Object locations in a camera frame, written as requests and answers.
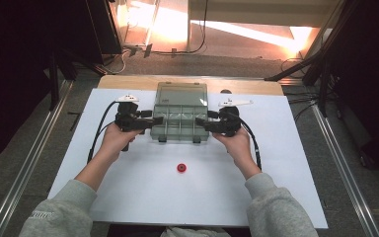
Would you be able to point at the metal floor rail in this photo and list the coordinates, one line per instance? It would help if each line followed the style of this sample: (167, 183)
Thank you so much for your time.
(345, 171)
(23, 171)

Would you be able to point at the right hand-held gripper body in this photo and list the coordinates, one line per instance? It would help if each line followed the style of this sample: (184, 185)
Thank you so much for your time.
(227, 125)

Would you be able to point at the black panel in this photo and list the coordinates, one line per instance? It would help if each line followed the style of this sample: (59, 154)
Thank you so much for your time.
(103, 26)

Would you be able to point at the dark round object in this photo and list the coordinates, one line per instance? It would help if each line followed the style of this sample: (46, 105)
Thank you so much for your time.
(225, 91)

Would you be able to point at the red round disc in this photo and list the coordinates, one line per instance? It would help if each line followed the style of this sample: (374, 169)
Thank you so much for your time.
(181, 168)

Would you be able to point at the transparent grey compartment box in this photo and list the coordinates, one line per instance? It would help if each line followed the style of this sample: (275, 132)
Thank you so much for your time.
(179, 126)

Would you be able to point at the person's left hand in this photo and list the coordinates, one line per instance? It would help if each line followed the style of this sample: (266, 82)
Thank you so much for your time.
(116, 141)

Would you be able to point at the person's right hand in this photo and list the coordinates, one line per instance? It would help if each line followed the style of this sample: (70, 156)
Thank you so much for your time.
(238, 146)

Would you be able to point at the white table sheet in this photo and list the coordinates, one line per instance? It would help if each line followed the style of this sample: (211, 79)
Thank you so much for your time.
(151, 194)

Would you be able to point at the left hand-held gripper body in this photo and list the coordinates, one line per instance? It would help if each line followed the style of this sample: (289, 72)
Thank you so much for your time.
(128, 120)

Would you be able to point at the dark curtain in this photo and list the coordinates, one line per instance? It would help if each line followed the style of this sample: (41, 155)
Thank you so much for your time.
(371, 82)
(16, 65)

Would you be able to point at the person's grey clothing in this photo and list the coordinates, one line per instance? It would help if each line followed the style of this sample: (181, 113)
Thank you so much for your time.
(194, 232)

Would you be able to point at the black metal stand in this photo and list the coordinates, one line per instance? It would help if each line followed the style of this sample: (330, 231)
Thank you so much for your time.
(309, 59)
(54, 79)

